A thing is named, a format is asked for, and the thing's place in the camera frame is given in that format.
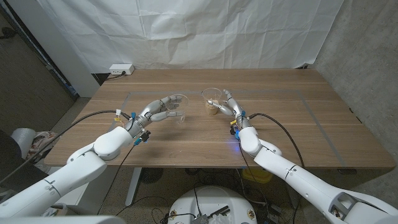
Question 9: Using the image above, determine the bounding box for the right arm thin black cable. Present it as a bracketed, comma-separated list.
[238, 138, 268, 212]

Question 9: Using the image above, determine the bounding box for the black antenna pair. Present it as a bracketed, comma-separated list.
[207, 205, 231, 218]

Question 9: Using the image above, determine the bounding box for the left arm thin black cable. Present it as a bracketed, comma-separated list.
[96, 143, 137, 215]

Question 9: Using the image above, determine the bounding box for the white robot chest cover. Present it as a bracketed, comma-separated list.
[0, 215, 127, 224]

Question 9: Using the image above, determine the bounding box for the grey bubble wrap roll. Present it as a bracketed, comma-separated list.
[11, 127, 37, 159]

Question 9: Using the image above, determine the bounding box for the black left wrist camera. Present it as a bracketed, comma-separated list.
[133, 129, 152, 146]

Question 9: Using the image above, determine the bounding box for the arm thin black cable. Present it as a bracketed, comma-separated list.
[96, 143, 137, 215]
[238, 138, 268, 212]

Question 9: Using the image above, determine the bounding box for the black ribbed round object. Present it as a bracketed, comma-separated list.
[139, 167, 164, 184]

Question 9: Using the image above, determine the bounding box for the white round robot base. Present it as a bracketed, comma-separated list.
[167, 185, 258, 224]

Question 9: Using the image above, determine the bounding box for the black power strip cable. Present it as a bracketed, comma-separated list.
[105, 71, 127, 81]

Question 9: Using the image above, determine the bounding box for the white floor power strip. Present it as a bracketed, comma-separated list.
[264, 202, 285, 223]

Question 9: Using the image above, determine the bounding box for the white creased backdrop sheet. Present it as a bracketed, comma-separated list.
[37, 0, 345, 74]

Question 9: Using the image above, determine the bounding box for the right arm thick black cable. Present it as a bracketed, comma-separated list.
[248, 112, 305, 169]

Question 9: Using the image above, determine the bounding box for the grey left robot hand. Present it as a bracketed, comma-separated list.
[126, 95, 184, 138]

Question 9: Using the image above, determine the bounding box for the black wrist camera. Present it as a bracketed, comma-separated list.
[229, 119, 241, 140]
[133, 129, 152, 146]

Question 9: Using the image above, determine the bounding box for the arm thick black cable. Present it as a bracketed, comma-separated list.
[0, 110, 131, 185]
[248, 112, 305, 169]

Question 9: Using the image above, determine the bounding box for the left arm thick black cable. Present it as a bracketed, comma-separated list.
[0, 110, 131, 185]

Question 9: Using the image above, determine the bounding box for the clear plastic cup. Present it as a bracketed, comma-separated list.
[164, 93, 190, 124]
[201, 87, 223, 116]

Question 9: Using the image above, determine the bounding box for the grey heat sink module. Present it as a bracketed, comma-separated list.
[192, 213, 210, 224]

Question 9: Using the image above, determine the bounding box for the dark felt partition panel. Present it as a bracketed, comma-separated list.
[0, 6, 78, 134]

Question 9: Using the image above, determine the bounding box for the person in dark trousers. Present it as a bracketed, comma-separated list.
[0, 129, 47, 200]

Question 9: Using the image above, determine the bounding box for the grey tape outline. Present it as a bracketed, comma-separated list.
[90, 90, 346, 167]

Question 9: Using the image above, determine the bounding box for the white table leg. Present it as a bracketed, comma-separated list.
[124, 167, 143, 207]

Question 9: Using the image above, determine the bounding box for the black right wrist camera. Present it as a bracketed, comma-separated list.
[229, 119, 241, 140]

